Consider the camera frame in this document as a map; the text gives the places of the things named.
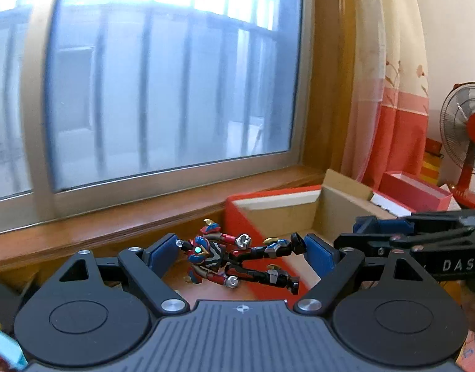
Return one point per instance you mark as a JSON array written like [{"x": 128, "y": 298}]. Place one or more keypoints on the pink red box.
[{"x": 412, "y": 197}]

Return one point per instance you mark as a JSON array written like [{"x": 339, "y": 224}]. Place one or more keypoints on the cream and red curtain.
[{"x": 384, "y": 85}]

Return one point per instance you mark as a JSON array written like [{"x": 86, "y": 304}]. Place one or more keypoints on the red blue action figure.
[{"x": 206, "y": 259}]

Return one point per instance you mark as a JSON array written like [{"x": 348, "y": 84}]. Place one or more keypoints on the sliding window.
[{"x": 164, "y": 178}]

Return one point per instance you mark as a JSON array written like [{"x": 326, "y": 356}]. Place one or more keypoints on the red standing fan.
[{"x": 468, "y": 162}]

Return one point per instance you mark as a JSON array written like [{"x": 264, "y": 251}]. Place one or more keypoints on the red cardboard box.
[{"x": 284, "y": 215}]

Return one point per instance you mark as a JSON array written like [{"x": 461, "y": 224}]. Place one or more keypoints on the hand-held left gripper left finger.
[{"x": 164, "y": 255}]

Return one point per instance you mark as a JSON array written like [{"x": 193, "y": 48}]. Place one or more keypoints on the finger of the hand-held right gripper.
[
  {"x": 377, "y": 243},
  {"x": 367, "y": 226}
]

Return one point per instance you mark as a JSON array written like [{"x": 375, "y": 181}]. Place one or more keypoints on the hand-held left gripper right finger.
[{"x": 319, "y": 257}]

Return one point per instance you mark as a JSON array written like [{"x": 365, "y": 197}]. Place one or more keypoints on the white box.
[{"x": 388, "y": 203}]

